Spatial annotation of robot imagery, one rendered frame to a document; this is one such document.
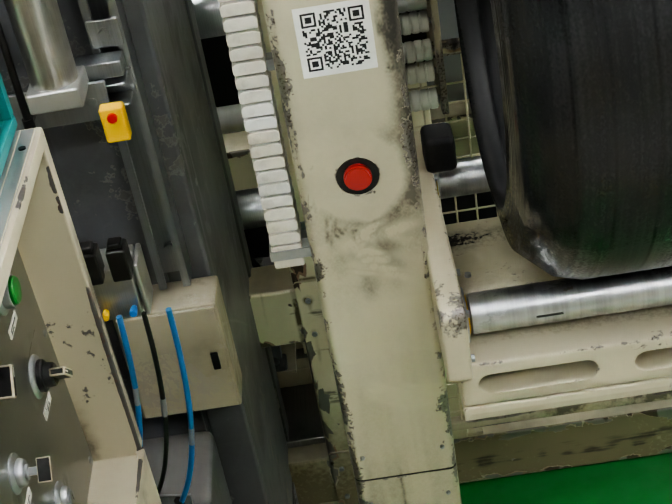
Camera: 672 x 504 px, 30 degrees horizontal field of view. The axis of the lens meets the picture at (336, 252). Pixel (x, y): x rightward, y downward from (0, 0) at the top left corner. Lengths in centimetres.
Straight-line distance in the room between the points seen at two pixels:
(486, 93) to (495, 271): 23
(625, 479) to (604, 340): 108
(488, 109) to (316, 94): 31
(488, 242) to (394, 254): 29
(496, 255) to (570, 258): 39
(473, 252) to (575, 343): 30
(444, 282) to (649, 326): 23
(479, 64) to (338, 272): 33
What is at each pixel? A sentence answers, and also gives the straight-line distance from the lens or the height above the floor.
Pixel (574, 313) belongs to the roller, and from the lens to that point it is 137.
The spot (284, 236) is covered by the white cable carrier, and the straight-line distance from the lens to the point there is 137.
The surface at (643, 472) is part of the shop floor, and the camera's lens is 245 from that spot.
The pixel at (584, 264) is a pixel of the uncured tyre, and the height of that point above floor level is 101.
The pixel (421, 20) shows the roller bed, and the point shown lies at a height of 104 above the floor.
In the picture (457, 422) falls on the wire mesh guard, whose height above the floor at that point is 32.
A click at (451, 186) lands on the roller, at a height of 90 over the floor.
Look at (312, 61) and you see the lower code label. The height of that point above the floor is 120.
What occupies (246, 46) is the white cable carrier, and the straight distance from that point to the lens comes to 126.
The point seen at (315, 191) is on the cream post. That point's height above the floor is 105.
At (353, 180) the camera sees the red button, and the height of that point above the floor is 106.
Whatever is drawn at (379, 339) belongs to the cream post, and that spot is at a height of 84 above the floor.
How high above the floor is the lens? 174
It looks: 34 degrees down
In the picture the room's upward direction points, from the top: 10 degrees counter-clockwise
